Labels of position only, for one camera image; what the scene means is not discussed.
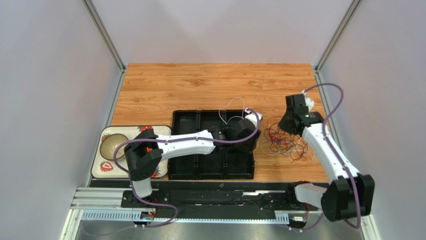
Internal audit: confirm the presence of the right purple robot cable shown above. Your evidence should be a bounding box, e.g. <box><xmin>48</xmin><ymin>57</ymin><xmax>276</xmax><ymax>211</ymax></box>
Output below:
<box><xmin>288</xmin><ymin>83</ymin><xmax>362</xmax><ymax>232</ymax></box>

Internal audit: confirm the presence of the black six-compartment tray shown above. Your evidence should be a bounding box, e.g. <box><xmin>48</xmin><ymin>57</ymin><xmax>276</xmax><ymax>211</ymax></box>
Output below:
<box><xmin>167</xmin><ymin>109</ymin><xmax>255</xmax><ymax>180</ymax></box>

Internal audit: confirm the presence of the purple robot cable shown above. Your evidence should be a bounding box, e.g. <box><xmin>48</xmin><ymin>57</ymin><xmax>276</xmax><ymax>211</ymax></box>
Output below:
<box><xmin>288</xmin><ymin>83</ymin><xmax>362</xmax><ymax>232</ymax></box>
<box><xmin>113</xmin><ymin>108</ymin><xmax>261</xmax><ymax>229</ymax></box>

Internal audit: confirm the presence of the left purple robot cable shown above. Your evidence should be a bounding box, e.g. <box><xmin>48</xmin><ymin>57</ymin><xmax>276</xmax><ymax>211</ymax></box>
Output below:
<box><xmin>113</xmin><ymin>108</ymin><xmax>261</xmax><ymax>229</ymax></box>

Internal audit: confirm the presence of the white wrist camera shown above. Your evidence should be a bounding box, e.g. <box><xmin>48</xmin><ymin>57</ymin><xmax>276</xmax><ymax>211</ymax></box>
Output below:
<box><xmin>301</xmin><ymin>90</ymin><xmax>315</xmax><ymax>112</ymax></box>
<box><xmin>243</xmin><ymin>108</ymin><xmax>263</xmax><ymax>127</ymax></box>

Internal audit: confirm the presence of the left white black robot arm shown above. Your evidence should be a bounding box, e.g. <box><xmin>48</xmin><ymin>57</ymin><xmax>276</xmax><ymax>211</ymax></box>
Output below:
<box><xmin>124</xmin><ymin>115</ymin><xmax>261</xmax><ymax>198</ymax></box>

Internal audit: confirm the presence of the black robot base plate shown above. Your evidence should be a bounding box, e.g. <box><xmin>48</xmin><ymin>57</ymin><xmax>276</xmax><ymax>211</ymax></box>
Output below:
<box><xmin>120</xmin><ymin>181</ymin><xmax>317</xmax><ymax>220</ymax></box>

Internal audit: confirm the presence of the white strawberry pattern tray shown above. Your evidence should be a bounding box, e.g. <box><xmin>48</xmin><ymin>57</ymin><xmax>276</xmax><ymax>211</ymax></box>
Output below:
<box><xmin>91</xmin><ymin>125</ymin><xmax>171</xmax><ymax>179</ymax></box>

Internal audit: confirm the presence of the brown thin wire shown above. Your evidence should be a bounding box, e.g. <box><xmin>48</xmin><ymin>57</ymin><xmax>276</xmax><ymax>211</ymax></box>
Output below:
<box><xmin>289</xmin><ymin>146</ymin><xmax>309</xmax><ymax>164</ymax></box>

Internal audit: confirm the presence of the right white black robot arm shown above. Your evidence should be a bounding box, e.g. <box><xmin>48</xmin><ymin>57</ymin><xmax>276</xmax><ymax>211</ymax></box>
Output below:
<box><xmin>278</xmin><ymin>93</ymin><xmax>375</xmax><ymax>222</ymax></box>

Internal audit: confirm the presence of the red thin wire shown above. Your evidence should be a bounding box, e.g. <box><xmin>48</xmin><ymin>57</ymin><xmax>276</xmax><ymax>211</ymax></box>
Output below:
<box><xmin>263</xmin><ymin>116</ymin><xmax>294</xmax><ymax>151</ymax></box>

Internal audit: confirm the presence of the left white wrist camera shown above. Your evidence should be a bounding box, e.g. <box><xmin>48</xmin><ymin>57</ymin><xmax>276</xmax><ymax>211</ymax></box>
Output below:
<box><xmin>243</xmin><ymin>108</ymin><xmax>263</xmax><ymax>127</ymax></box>

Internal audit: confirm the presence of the yellow thin wire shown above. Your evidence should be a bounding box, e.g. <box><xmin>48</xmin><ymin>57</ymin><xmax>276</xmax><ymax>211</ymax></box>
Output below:
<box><xmin>271</xmin><ymin>139</ymin><xmax>294</xmax><ymax>155</ymax></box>

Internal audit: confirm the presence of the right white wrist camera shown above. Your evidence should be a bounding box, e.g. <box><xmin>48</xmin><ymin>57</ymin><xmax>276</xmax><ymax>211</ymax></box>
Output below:
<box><xmin>301</xmin><ymin>90</ymin><xmax>315</xmax><ymax>112</ymax></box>

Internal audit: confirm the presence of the beige ceramic bowl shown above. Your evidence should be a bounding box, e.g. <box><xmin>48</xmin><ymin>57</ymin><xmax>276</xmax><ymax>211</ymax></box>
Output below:
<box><xmin>99</xmin><ymin>133</ymin><xmax>129</xmax><ymax>161</ymax></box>

